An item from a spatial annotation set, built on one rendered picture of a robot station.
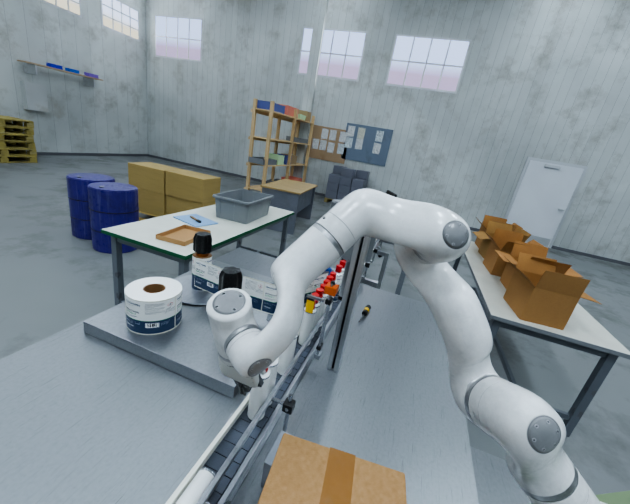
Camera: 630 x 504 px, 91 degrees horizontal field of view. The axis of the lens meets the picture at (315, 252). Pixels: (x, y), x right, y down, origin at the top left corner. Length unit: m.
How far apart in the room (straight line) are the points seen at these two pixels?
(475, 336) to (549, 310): 1.83
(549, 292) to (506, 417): 1.79
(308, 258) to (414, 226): 0.21
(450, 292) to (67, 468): 0.99
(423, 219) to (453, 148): 9.09
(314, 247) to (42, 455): 0.86
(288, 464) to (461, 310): 0.44
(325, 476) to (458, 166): 9.34
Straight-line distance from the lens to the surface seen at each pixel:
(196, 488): 0.87
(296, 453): 0.69
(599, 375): 2.81
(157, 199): 5.31
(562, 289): 2.49
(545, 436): 0.75
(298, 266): 0.61
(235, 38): 11.90
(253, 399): 0.97
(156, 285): 1.40
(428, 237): 0.61
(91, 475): 1.06
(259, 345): 0.57
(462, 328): 0.72
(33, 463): 1.13
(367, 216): 0.64
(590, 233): 10.72
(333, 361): 1.29
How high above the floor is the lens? 1.67
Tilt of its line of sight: 20 degrees down
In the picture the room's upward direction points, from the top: 10 degrees clockwise
